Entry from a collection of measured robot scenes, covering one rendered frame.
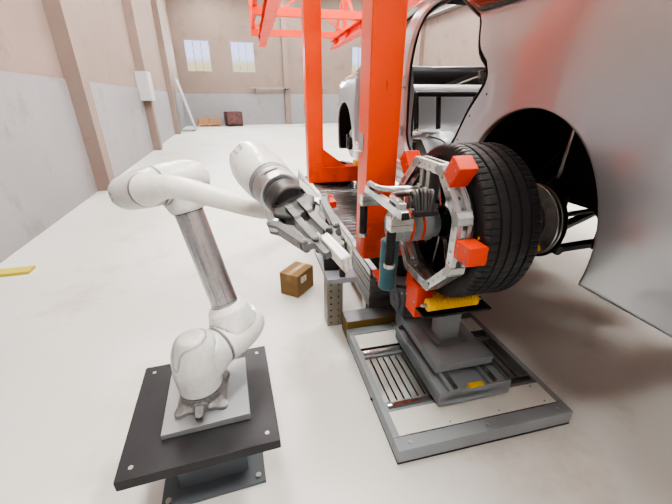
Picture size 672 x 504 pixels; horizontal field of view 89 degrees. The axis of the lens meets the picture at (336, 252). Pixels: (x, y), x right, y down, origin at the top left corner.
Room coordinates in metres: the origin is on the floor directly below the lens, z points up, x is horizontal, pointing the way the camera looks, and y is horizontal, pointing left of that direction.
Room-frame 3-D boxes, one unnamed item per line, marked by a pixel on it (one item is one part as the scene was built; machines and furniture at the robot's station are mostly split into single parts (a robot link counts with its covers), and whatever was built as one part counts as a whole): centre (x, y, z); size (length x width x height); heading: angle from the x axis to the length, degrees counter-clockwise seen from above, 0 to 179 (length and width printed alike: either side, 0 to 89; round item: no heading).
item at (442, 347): (1.43, -0.56, 0.32); 0.40 x 0.30 x 0.28; 13
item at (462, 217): (1.40, -0.40, 0.85); 0.54 x 0.07 x 0.54; 13
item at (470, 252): (1.09, -0.47, 0.85); 0.09 x 0.08 x 0.07; 13
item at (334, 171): (3.78, -0.10, 0.69); 0.52 x 0.17 x 0.35; 103
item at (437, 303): (1.30, -0.52, 0.51); 0.29 x 0.06 x 0.06; 103
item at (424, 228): (1.38, -0.33, 0.85); 0.21 x 0.14 x 0.14; 103
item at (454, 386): (1.38, -0.57, 0.13); 0.50 x 0.36 x 0.10; 13
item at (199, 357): (0.95, 0.50, 0.49); 0.18 x 0.16 x 0.22; 149
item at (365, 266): (3.05, 0.04, 0.28); 2.47 x 0.09 x 0.22; 13
